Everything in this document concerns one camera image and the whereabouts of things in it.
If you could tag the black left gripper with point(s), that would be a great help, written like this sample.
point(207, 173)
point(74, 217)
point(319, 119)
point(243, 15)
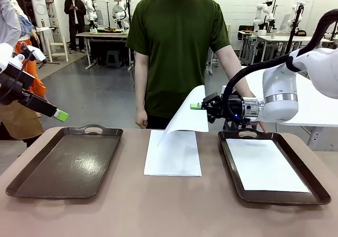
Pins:
point(16, 86)

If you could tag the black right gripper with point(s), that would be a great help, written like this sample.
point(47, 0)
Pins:
point(232, 107)

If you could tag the white A4 paper sheet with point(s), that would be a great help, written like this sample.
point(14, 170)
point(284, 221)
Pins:
point(190, 118)
point(264, 165)

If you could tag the person's right forearm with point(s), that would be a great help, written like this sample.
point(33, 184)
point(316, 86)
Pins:
point(141, 84)

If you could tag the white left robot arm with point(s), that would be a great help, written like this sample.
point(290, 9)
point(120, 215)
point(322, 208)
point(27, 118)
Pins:
point(4, 55)

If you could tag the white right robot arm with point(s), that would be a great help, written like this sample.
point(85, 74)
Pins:
point(280, 81)

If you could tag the person's left forearm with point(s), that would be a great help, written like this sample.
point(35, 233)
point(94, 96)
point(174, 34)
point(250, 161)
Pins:
point(224, 56)

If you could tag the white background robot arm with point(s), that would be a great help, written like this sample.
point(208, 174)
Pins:
point(260, 12)
point(91, 11)
point(294, 15)

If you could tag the person's left hand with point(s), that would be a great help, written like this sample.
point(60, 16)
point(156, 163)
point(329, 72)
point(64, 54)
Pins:
point(260, 124)

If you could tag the person's right hand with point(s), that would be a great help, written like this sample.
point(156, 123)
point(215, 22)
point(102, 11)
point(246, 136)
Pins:
point(141, 118)

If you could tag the person in orange apron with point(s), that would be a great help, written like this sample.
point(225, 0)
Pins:
point(38, 84)

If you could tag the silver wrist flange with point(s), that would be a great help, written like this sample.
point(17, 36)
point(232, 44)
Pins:
point(252, 109)

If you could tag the black trousers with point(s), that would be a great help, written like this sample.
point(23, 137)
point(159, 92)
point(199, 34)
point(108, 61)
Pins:
point(158, 122)

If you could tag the dark brown plastic tray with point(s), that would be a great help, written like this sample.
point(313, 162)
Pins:
point(237, 184)
point(66, 163)

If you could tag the white A4 paper stack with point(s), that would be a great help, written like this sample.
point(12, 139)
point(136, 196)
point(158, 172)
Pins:
point(171, 160)

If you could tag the person in green shirt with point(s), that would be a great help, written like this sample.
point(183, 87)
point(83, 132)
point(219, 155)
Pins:
point(177, 49)

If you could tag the grey plastic stool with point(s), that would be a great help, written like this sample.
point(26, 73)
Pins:
point(113, 57)

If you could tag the person in black clothes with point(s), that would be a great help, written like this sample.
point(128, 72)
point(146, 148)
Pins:
point(75, 18)

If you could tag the wooden top background table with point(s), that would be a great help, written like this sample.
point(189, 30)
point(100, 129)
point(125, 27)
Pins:
point(105, 35)

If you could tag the white background desk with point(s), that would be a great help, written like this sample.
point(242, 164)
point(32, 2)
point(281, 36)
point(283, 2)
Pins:
point(277, 38)

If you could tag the large white table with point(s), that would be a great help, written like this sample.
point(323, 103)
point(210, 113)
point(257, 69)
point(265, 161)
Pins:
point(311, 110)

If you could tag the white standing air conditioner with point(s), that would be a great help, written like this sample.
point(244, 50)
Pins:
point(38, 2)

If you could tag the black stand pole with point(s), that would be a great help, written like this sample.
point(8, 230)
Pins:
point(297, 20)

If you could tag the person in white shirt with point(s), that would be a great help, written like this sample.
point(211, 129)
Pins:
point(118, 8)

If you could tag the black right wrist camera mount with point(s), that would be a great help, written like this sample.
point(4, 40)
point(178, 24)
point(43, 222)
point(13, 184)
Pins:
point(241, 124)

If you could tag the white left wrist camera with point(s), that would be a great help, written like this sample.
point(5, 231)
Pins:
point(37, 53)

